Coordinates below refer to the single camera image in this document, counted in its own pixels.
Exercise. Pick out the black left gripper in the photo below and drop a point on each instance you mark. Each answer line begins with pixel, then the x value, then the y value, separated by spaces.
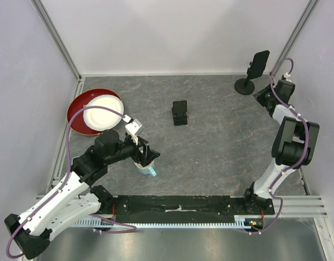
pixel 148 154

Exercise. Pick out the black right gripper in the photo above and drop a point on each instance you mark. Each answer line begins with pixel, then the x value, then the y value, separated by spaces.
pixel 259 95

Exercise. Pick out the black round-base phone holder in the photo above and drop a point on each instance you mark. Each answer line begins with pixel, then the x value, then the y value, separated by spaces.
pixel 245 86

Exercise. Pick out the black phone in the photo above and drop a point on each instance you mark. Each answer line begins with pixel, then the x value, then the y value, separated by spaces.
pixel 258 64

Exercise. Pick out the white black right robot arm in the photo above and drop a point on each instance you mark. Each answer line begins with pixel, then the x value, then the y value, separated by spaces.
pixel 292 148

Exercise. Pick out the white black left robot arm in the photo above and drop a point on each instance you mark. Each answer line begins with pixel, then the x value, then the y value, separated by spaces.
pixel 75 196

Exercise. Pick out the black folding phone stand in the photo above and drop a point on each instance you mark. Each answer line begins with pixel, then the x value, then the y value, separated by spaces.
pixel 179 113

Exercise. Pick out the light blue mug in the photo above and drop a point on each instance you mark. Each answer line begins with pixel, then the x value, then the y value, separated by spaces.
pixel 147 170

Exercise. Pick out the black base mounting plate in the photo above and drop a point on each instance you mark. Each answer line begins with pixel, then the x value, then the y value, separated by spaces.
pixel 177 205

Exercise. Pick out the white round plate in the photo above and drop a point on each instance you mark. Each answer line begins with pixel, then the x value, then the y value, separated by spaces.
pixel 101 119

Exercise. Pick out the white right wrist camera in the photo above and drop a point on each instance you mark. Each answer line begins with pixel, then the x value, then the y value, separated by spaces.
pixel 287 77

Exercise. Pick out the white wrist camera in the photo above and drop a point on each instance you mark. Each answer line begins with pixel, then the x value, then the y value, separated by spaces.
pixel 133 127
pixel 287 77

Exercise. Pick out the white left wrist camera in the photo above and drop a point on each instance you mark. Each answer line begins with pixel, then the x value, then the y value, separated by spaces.
pixel 133 127

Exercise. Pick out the aluminium frame post right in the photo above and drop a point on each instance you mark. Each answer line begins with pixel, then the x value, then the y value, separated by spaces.
pixel 302 21

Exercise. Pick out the aluminium frame post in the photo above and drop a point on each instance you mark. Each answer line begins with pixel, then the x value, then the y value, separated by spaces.
pixel 302 21
pixel 47 21

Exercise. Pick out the aluminium frame post left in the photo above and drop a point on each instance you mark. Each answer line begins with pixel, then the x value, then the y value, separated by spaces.
pixel 47 21

